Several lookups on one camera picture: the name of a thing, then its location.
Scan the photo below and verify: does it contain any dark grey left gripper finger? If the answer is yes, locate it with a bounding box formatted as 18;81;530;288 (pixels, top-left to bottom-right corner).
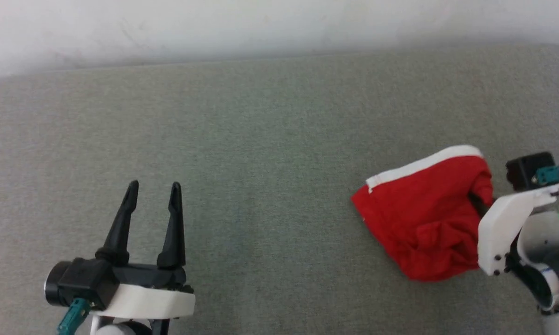
96;180;140;267
157;181;186;269

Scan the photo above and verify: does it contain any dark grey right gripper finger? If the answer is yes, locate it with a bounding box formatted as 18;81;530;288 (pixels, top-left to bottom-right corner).
468;192;494;217

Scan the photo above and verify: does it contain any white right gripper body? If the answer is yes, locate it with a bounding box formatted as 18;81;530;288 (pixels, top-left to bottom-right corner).
478;184;559;276

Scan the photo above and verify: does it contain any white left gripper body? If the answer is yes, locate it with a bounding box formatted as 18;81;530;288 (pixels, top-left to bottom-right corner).
90;266;196;320

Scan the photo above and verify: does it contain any red garment with white stripes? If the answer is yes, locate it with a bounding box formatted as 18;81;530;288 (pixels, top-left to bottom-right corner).
352;145;495;282

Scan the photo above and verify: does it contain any grey fabric sofa cushion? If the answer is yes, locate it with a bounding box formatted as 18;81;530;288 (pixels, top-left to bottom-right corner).
0;43;559;335

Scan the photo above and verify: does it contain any teal right cable connector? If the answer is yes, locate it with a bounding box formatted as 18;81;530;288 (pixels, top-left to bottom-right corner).
534;165;559;184

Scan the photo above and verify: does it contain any teal cable connector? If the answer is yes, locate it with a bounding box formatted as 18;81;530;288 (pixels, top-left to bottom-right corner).
57;298;91;335
534;165;559;184

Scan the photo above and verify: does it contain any teal left cable connector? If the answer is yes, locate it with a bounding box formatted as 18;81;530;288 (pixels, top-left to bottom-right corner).
57;298;91;335

